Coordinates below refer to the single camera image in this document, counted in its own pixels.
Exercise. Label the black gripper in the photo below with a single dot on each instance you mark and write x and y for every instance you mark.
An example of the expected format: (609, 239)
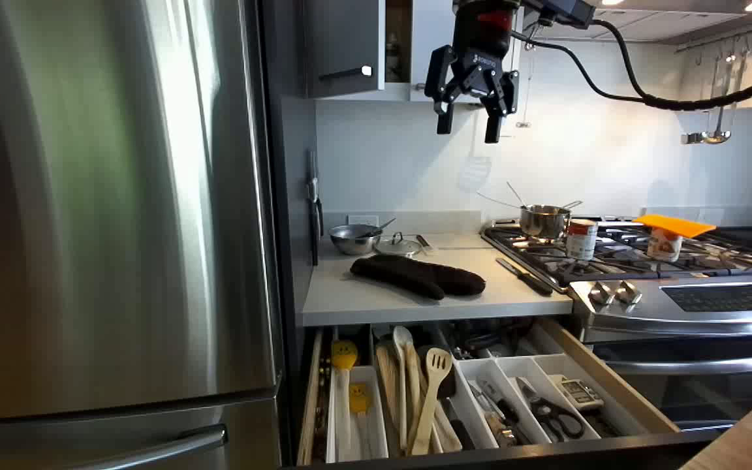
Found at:
(483, 48)

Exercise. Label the wooden kitchen drawer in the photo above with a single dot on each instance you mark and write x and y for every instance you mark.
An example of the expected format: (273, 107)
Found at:
(619, 381)

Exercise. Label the plain black scissors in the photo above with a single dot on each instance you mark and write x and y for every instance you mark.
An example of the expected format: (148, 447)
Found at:
(563, 421)

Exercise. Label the steel saucepan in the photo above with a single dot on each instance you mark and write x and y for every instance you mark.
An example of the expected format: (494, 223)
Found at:
(545, 223)

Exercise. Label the glass pot lid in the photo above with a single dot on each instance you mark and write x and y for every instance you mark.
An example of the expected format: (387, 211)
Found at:
(399, 246)

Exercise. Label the small steel bowl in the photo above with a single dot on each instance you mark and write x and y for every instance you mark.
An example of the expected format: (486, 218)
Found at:
(353, 239)

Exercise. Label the steel range hood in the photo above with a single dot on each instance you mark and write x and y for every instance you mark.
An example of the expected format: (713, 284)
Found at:
(671, 22)

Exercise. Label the steel stove knob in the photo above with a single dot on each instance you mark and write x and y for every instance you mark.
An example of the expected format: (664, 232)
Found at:
(627, 293)
(601, 293)

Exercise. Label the white cup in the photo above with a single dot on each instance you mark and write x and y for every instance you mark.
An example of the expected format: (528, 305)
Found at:
(664, 246)

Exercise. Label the hanging steel ladle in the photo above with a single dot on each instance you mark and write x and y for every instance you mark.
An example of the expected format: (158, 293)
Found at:
(716, 137)

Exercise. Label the wooden spoon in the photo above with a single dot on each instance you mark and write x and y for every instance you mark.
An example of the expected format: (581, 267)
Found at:
(403, 340)

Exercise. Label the white organizer tray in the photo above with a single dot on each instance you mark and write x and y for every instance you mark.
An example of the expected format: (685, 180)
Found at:
(482, 368)

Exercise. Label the yellow head spatula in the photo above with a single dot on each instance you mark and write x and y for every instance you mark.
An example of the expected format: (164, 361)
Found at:
(344, 356)

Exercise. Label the flat wooden spatula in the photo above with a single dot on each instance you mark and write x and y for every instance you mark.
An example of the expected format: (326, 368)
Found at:
(387, 381)

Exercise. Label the stainless gas stove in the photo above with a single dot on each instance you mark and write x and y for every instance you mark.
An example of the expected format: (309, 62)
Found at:
(698, 300)

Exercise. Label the white digital timer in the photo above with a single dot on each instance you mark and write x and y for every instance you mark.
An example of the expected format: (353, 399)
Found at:
(581, 393)

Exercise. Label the stainless steel refrigerator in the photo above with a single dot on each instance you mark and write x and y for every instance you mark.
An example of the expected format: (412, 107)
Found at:
(115, 218)

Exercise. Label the light wooden board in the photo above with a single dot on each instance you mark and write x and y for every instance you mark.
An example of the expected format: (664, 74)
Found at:
(750, 434)

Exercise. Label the white wall cabinet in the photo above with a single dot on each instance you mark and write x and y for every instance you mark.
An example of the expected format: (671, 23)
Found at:
(444, 43)

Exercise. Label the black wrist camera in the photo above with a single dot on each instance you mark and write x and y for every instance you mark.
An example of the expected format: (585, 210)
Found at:
(563, 11)

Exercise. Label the wall mounted kitchen knife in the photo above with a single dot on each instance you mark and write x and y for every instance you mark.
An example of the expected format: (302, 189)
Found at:
(318, 210)

